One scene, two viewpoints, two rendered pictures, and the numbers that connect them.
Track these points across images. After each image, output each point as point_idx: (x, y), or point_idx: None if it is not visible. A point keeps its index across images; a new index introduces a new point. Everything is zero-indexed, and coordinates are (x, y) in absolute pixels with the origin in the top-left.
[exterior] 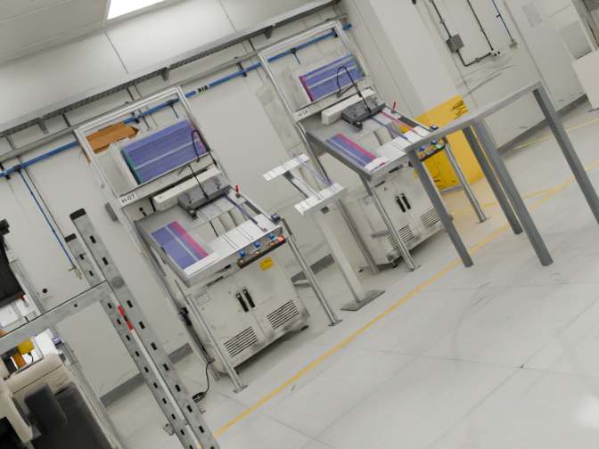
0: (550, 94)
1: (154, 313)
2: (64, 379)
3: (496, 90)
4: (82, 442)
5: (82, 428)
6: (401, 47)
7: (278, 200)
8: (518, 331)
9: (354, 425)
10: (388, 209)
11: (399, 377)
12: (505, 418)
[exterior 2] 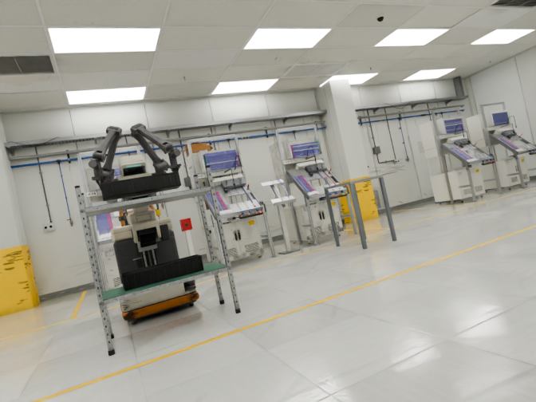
0: (419, 190)
1: (191, 235)
2: (171, 226)
3: (392, 179)
4: (170, 250)
5: (171, 245)
6: (346, 144)
7: (266, 200)
8: (338, 263)
9: (266, 279)
10: (313, 216)
11: (289, 270)
12: (317, 279)
